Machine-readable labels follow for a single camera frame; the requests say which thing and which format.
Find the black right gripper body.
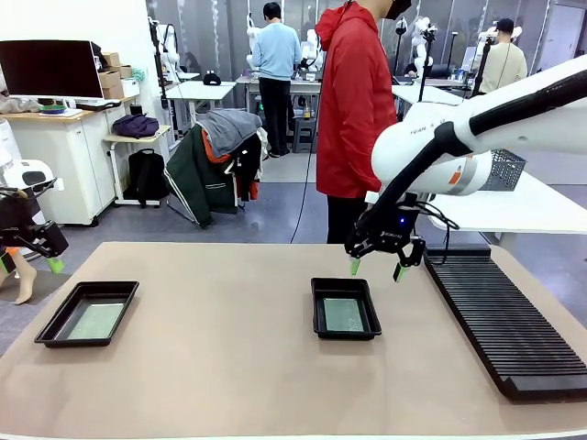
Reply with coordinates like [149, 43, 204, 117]
[365, 193, 419, 252]

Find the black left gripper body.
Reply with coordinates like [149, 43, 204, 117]
[0, 186, 46, 245]

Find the black ESD tray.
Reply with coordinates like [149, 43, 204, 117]
[310, 277, 383, 341]
[34, 280, 140, 348]

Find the mannequin leg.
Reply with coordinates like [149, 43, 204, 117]
[0, 249, 38, 306]

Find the white cabinet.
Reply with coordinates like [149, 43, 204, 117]
[0, 95, 141, 226]

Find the white cylindrical air purifier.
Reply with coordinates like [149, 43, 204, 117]
[0, 117, 22, 161]

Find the black slotted board rack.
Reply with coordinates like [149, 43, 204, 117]
[422, 244, 587, 402]

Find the black backpack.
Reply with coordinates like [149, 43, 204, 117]
[127, 148, 170, 210]

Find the white side table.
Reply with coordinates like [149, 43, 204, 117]
[426, 171, 587, 236]

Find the grey plastic stool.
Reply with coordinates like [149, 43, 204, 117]
[292, 117, 318, 155]

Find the grey mesh basket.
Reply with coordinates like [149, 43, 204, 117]
[479, 148, 527, 193]

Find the small wheeled table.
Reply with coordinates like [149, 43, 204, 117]
[103, 126, 172, 207]

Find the black keyboard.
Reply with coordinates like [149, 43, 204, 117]
[75, 99, 123, 112]

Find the person in red jacket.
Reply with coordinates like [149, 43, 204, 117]
[315, 0, 413, 245]

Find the purple bag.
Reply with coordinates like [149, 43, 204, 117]
[112, 113, 161, 139]

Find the white background table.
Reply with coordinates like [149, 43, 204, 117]
[392, 83, 465, 107]

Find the black computer monitor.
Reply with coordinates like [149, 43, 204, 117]
[0, 39, 105, 100]

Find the dark green jacket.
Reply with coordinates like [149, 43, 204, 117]
[164, 123, 263, 229]

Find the grey workbench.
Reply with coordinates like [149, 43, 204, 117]
[236, 75, 325, 138]

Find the grey hooded jacket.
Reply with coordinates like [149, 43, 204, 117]
[196, 108, 263, 160]

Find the person in beige shirt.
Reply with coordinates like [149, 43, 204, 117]
[479, 17, 529, 95]

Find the person in blue sweater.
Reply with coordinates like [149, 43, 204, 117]
[250, 2, 304, 160]

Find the white desk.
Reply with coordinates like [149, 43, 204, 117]
[164, 80, 238, 134]

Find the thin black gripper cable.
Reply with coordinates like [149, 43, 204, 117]
[412, 201, 460, 267]

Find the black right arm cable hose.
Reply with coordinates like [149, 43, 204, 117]
[352, 68, 587, 240]

